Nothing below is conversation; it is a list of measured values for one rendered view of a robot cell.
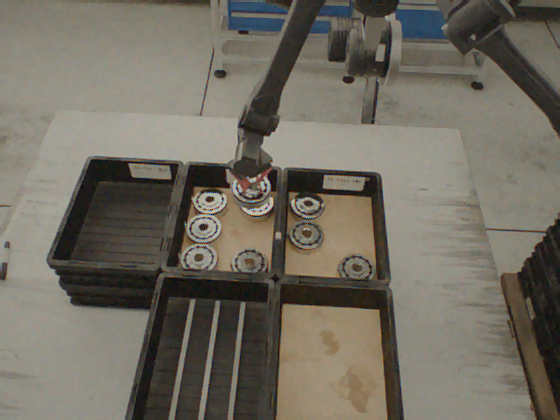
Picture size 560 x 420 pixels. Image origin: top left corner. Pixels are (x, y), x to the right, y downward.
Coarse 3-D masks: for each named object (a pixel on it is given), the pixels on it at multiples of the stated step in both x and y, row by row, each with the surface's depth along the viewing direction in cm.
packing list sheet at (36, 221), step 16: (32, 208) 177; (48, 208) 177; (64, 208) 177; (16, 224) 172; (32, 224) 172; (48, 224) 173; (0, 240) 168; (16, 240) 168; (32, 240) 168; (48, 240) 169; (0, 256) 164; (16, 256) 164; (32, 256) 165; (16, 272) 161; (32, 272) 161; (48, 272) 161
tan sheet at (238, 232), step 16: (224, 192) 167; (272, 192) 167; (192, 208) 162; (224, 224) 158; (240, 224) 159; (256, 224) 159; (272, 224) 159; (224, 240) 155; (240, 240) 155; (256, 240) 155; (224, 256) 151
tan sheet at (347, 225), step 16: (288, 208) 163; (336, 208) 164; (352, 208) 164; (368, 208) 164; (288, 224) 159; (320, 224) 159; (336, 224) 160; (352, 224) 160; (368, 224) 160; (336, 240) 156; (352, 240) 156; (368, 240) 156; (288, 256) 152; (304, 256) 152; (320, 256) 152; (336, 256) 152; (368, 256) 153; (288, 272) 148; (304, 272) 148; (320, 272) 149; (336, 272) 149
